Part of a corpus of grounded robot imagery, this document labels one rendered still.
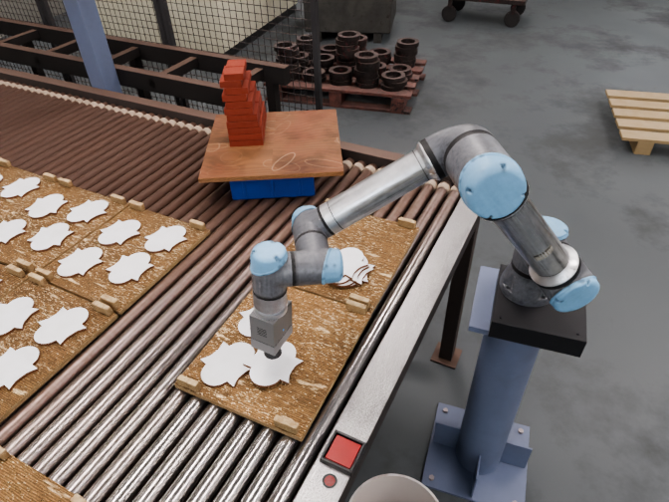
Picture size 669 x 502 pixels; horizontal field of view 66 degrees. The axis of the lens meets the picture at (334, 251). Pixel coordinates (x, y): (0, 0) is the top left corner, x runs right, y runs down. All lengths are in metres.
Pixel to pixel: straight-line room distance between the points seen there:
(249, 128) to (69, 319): 0.90
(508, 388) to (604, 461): 0.76
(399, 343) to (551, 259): 0.44
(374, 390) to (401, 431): 1.02
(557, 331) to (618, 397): 1.20
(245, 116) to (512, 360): 1.22
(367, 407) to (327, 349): 0.19
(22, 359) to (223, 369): 0.52
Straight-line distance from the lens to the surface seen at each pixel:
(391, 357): 1.35
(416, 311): 1.46
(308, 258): 1.07
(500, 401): 1.84
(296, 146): 1.96
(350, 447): 1.19
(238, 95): 1.92
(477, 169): 1.00
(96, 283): 1.69
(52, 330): 1.58
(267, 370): 1.30
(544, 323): 1.49
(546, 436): 2.42
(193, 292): 1.58
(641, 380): 2.76
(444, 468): 2.23
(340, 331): 1.38
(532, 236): 1.16
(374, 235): 1.67
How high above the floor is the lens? 1.97
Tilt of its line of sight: 40 degrees down
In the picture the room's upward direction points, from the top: 2 degrees counter-clockwise
